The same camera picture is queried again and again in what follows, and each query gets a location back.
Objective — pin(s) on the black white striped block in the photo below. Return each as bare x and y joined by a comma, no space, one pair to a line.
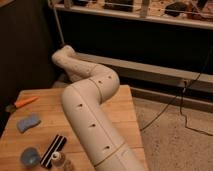
57,145

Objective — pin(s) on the small blue cup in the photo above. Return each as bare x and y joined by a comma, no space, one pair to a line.
30,157

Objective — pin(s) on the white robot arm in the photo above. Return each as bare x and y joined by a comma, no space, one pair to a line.
81,101

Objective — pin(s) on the white shelf ledge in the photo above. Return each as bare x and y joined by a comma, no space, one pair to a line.
133,16

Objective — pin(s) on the blue sponge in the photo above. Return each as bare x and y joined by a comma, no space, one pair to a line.
27,123

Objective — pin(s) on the orange toy carrot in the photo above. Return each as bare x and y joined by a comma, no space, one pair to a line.
19,103

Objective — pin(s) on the clear glass bottle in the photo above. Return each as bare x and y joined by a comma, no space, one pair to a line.
61,162

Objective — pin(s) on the metal pole stand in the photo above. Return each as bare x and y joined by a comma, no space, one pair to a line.
62,44

